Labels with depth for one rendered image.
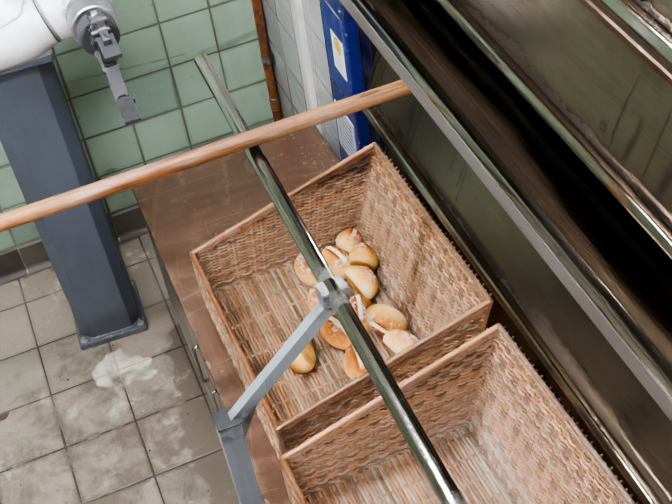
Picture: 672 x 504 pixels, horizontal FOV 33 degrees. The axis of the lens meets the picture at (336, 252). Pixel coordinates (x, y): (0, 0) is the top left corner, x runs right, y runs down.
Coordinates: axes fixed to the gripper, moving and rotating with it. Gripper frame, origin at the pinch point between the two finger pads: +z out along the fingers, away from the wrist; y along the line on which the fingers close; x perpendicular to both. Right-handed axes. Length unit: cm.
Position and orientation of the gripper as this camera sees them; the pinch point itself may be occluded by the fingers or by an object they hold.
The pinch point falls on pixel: (122, 86)
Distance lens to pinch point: 198.6
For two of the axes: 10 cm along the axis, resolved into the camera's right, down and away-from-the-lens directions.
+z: 3.7, 6.3, -6.8
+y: 1.1, 7.0, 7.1
